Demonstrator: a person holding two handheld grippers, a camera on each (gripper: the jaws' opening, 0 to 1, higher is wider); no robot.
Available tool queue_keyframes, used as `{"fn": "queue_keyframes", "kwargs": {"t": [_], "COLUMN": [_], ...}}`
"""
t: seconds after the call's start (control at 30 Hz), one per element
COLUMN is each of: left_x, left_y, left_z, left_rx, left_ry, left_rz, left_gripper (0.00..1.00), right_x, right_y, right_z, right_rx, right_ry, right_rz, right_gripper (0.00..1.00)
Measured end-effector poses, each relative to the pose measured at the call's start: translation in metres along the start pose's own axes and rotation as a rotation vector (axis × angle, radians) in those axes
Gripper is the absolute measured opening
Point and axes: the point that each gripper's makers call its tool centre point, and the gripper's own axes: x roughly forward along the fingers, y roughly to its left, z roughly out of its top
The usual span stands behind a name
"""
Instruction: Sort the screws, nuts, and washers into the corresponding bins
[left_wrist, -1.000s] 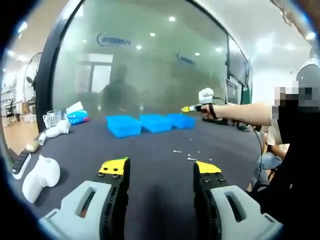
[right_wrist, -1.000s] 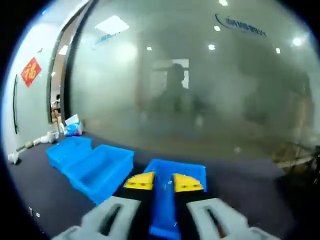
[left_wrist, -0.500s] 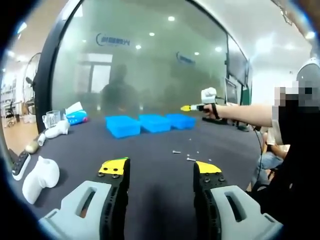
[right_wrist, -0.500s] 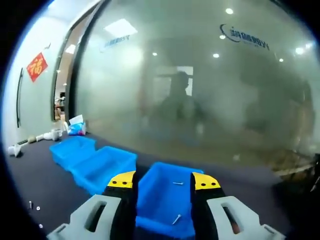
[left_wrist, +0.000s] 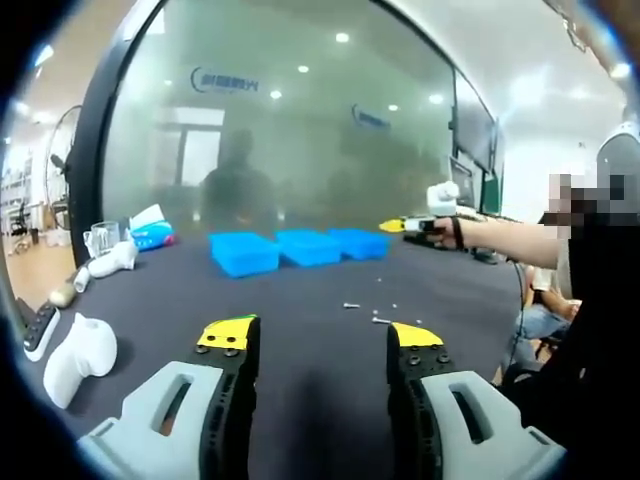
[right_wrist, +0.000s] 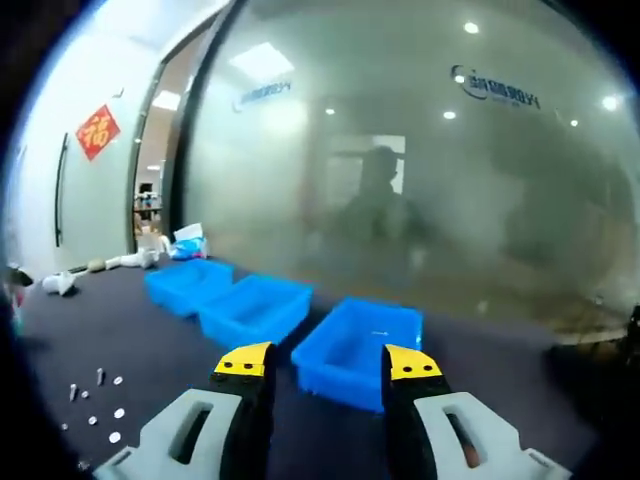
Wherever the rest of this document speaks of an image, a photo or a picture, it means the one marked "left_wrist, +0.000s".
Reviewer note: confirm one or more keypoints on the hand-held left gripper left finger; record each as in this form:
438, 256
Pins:
150, 430

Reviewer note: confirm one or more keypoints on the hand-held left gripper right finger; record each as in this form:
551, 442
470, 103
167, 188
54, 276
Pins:
500, 430

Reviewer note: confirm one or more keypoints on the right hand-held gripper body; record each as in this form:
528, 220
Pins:
442, 197

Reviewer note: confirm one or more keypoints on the blue plastic bin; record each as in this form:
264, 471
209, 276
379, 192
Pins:
310, 247
360, 245
242, 255

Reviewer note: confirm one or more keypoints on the screws nuts and washers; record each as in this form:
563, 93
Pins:
351, 304

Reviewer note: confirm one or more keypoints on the person's right hand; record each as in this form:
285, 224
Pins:
447, 232

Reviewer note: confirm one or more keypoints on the open laptop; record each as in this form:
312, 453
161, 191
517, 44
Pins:
462, 180

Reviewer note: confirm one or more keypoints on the green panel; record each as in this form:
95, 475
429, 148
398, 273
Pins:
492, 192

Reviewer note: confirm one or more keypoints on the black workstation stand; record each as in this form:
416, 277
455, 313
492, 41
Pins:
480, 256

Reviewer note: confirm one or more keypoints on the large black monitor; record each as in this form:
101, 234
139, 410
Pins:
475, 125

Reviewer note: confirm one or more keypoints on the person operator on right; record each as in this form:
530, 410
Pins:
590, 400

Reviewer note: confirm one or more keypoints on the large white curved plastic part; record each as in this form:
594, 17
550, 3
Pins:
80, 355

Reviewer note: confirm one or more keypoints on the black white remote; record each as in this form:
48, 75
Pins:
40, 332

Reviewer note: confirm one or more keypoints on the beige oval object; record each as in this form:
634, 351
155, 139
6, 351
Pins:
62, 296

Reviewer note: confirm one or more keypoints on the small white tube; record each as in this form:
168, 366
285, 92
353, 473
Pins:
82, 280

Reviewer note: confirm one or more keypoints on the blue tissue pack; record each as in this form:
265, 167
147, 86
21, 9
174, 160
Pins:
150, 235

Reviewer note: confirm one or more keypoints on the clear plastic cup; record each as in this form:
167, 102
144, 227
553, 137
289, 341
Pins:
105, 235

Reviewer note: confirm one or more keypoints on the black office chair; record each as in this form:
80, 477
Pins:
21, 222

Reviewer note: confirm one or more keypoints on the black standing fan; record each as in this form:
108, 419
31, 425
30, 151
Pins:
59, 162

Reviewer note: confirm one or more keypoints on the black door frame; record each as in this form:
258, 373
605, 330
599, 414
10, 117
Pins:
92, 135

